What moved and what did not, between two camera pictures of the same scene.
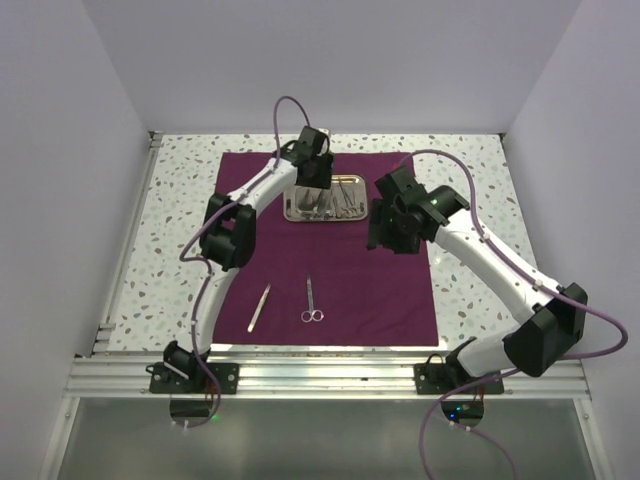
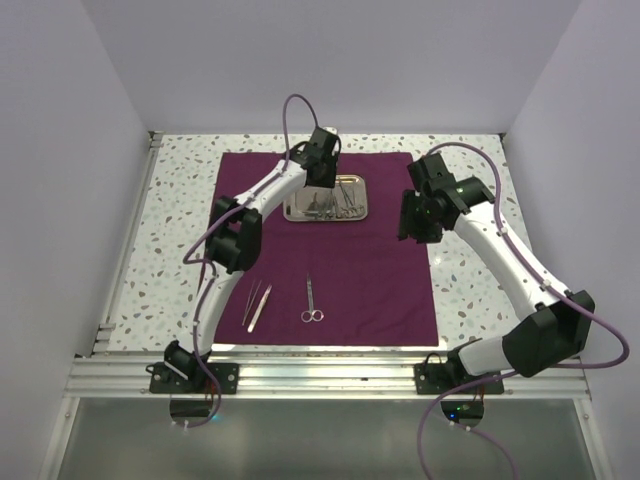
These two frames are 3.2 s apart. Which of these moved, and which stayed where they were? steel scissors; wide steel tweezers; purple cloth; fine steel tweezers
Moved: fine steel tweezers
Stayed: wide steel tweezers; purple cloth; steel scissors
